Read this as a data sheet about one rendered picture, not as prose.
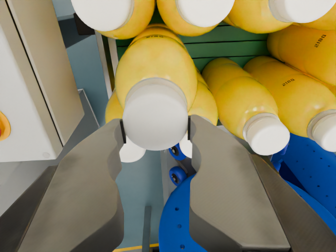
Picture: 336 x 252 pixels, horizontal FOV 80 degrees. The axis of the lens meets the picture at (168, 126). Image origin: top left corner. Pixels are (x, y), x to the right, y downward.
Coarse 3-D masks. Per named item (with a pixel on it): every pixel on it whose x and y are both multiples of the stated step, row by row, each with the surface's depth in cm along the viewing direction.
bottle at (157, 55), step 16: (144, 32) 20; (160, 32) 19; (128, 48) 16; (144, 48) 14; (160, 48) 14; (176, 48) 15; (128, 64) 14; (144, 64) 13; (160, 64) 13; (176, 64) 14; (192, 64) 16; (128, 80) 14; (144, 80) 12; (160, 80) 12; (176, 80) 13; (192, 80) 15; (128, 96) 13; (192, 96) 15
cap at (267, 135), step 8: (256, 120) 21; (264, 120) 20; (272, 120) 20; (248, 128) 21; (256, 128) 20; (264, 128) 20; (272, 128) 20; (280, 128) 20; (248, 136) 21; (256, 136) 20; (264, 136) 20; (272, 136) 20; (280, 136) 20; (288, 136) 20; (256, 144) 21; (264, 144) 21; (272, 144) 21; (280, 144) 21; (256, 152) 21; (264, 152) 21; (272, 152) 21
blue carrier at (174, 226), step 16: (192, 176) 40; (176, 192) 37; (304, 192) 36; (176, 208) 35; (320, 208) 33; (160, 224) 32; (176, 224) 32; (160, 240) 30; (176, 240) 30; (192, 240) 30
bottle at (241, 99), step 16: (208, 64) 35; (224, 64) 32; (208, 80) 32; (224, 80) 28; (240, 80) 26; (256, 80) 26; (224, 96) 25; (240, 96) 23; (256, 96) 23; (272, 96) 24; (224, 112) 25; (240, 112) 23; (256, 112) 22; (272, 112) 22; (240, 128) 23
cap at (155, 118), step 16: (144, 96) 11; (160, 96) 11; (176, 96) 11; (128, 112) 11; (144, 112) 11; (160, 112) 11; (176, 112) 11; (128, 128) 12; (144, 128) 12; (160, 128) 12; (176, 128) 12; (144, 144) 12; (160, 144) 12
